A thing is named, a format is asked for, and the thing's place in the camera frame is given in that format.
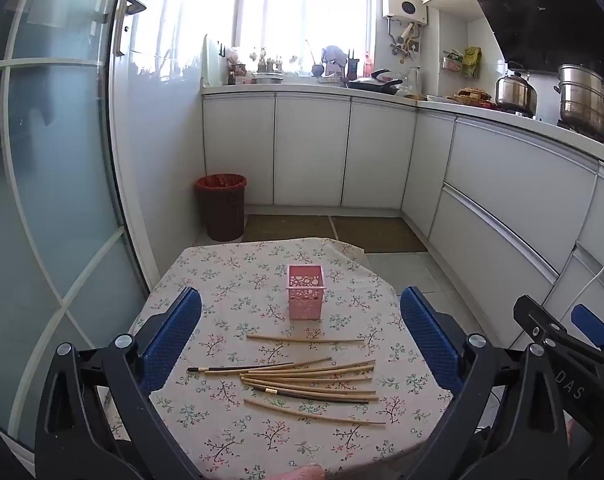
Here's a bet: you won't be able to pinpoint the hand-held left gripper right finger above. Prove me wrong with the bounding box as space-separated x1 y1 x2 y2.
401 287 569 480

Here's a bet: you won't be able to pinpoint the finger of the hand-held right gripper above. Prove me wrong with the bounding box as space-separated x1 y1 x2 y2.
513 295 569 357
571 304 604 352

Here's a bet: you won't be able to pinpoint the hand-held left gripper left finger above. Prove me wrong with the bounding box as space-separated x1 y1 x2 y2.
34 287 208 480

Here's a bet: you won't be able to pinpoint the group of bamboo chopsticks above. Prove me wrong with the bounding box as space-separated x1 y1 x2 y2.
204 334 387 426

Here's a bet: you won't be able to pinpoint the pink perforated plastic basket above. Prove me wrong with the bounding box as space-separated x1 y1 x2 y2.
287 264 326 321

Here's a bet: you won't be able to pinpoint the brown floor mat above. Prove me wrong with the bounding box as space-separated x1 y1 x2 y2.
244 215 337 244
331 216 428 254

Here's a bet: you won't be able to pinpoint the floral tablecloth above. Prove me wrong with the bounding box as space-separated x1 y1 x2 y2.
107 237 453 480

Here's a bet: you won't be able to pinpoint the brown trash bin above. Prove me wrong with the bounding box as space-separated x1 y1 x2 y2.
196 174 248 242

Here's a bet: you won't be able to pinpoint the white kitchen base cabinets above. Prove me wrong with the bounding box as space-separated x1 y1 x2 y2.
202 85 604 361

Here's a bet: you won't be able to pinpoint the pink cloth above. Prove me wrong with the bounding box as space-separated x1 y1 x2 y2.
281 464 326 480

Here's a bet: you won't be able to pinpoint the frosted glass sliding door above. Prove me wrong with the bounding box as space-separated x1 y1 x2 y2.
0 0 150 461

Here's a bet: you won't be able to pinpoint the steel steamer pot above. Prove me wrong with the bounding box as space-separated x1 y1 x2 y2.
554 64 604 143

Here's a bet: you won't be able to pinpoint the steel kettle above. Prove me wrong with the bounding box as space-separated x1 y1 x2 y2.
494 62 539 116

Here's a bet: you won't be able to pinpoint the black frying pan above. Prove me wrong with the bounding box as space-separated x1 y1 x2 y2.
349 69 405 95

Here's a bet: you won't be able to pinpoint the yellow packet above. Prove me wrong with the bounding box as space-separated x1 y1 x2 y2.
463 47 482 79

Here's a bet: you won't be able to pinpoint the black range hood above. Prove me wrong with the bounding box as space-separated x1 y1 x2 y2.
459 0 604 93

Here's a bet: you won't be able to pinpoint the kitchen window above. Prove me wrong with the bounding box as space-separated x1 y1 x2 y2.
127 0 383 68

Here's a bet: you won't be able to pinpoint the metal door handle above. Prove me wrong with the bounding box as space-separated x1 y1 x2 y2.
113 0 148 57

